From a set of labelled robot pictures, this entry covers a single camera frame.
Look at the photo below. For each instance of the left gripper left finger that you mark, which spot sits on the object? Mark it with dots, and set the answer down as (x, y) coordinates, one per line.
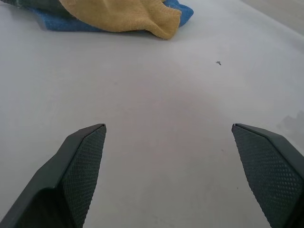
(59, 180)

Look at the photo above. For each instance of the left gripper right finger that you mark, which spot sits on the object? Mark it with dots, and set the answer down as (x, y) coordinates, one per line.
(270, 171)

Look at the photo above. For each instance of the yellow sock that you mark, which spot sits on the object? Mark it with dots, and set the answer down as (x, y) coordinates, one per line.
(123, 16)

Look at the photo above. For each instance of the small black screw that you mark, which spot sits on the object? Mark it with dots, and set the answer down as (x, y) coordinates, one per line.
(218, 63)

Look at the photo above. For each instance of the blue sock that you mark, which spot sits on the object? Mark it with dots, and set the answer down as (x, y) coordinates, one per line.
(69, 25)
(183, 13)

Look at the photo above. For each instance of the dark grey sock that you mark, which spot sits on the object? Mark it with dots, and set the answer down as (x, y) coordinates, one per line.
(35, 4)

